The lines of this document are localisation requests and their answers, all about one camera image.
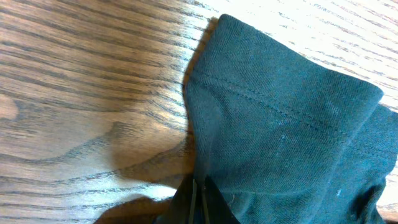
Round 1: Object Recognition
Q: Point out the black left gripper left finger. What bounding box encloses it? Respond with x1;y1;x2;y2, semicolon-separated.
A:
154;174;196;224

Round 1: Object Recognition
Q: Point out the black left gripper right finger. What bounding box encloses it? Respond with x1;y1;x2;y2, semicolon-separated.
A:
201;177;240;224

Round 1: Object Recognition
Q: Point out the black t-shirt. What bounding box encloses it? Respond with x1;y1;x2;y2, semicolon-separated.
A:
186;14;397;223

